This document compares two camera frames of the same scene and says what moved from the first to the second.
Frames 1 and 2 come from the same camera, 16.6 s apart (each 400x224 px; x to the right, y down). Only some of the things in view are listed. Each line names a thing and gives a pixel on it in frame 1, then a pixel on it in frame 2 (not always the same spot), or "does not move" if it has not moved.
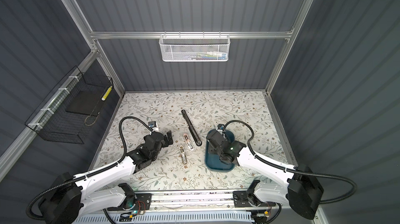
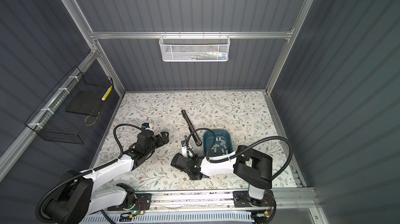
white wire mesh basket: [194, 47] does not move
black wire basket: [67, 114] does not move
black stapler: [196, 138] does not move
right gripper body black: [211, 149] to [194, 158]
